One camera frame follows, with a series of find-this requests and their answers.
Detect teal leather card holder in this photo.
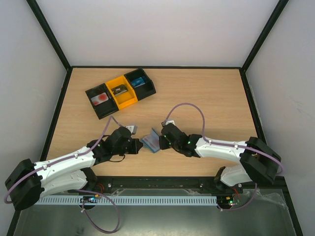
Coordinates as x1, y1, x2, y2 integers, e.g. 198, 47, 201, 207
141, 128, 160, 153

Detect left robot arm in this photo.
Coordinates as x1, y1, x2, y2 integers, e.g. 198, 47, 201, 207
4, 127, 143, 211

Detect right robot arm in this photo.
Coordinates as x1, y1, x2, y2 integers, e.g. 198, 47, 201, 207
159, 122, 281, 193

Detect brown VIP card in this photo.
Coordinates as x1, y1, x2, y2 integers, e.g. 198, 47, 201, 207
111, 84, 128, 96

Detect blue card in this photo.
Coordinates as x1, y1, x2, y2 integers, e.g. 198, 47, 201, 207
130, 76, 147, 88

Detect left black bin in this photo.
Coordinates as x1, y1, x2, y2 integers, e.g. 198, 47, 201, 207
85, 83, 119, 119

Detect black bin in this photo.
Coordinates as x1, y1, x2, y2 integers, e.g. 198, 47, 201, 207
124, 68, 156, 101
85, 83, 119, 119

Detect yellow bin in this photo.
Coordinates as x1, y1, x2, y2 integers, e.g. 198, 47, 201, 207
105, 76, 138, 110

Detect right black bin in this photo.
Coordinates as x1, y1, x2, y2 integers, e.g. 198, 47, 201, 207
124, 68, 156, 101

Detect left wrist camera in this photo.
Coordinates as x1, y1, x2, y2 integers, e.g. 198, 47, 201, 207
126, 125, 137, 135

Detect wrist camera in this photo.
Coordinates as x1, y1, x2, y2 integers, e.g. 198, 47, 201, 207
161, 119, 176, 127
126, 125, 137, 135

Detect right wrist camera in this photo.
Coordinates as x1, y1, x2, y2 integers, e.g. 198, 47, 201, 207
161, 119, 176, 127

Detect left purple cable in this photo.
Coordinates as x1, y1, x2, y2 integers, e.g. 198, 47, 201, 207
3, 115, 128, 205

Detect black metal frame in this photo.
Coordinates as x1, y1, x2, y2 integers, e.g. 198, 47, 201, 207
5, 0, 315, 236

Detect slotted cable duct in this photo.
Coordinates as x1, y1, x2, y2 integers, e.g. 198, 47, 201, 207
36, 195, 217, 206

